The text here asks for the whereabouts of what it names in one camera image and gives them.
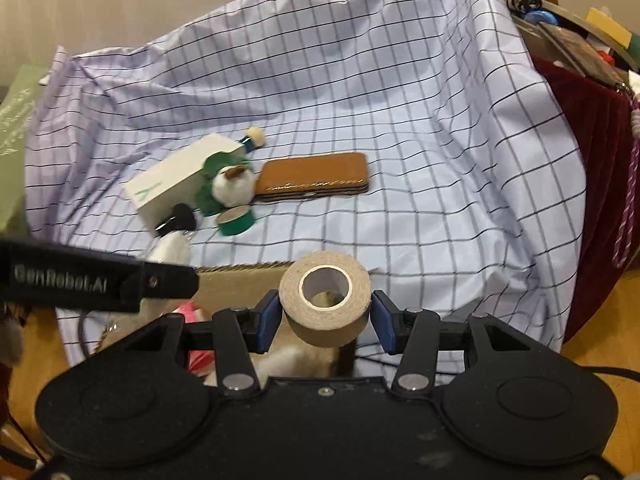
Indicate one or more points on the grey fur pompom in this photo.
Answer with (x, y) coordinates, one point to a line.
(10, 342)

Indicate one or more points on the small black object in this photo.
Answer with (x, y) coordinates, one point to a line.
(182, 217)

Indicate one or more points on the green and white plush toy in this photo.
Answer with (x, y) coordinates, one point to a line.
(225, 190)

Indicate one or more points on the yellow box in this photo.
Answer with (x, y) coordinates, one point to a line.
(607, 27)

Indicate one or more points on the brown printed book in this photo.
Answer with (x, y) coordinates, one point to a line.
(575, 47)

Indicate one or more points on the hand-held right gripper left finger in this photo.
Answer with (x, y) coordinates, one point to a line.
(267, 322)

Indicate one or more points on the tan storage box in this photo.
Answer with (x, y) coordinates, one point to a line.
(230, 285)

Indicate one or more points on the brown leather case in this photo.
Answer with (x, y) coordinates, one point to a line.
(310, 175)

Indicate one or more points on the tan tape roll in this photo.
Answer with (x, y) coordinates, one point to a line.
(350, 322)

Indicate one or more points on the blue ball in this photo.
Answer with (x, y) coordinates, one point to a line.
(540, 16)

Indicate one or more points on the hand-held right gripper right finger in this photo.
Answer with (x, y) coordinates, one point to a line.
(382, 327)

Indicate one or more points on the dark red velvet cloth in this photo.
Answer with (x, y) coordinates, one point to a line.
(595, 160)

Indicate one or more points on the checked light blue sheet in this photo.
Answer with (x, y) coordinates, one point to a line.
(400, 110)

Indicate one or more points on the green tape roll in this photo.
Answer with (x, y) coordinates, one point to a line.
(235, 228)

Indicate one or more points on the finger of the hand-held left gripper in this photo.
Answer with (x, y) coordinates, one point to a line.
(170, 282)

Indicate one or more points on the white cardboard box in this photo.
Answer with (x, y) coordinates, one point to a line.
(170, 185)

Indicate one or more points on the green printed bag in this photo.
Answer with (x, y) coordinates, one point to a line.
(15, 160)

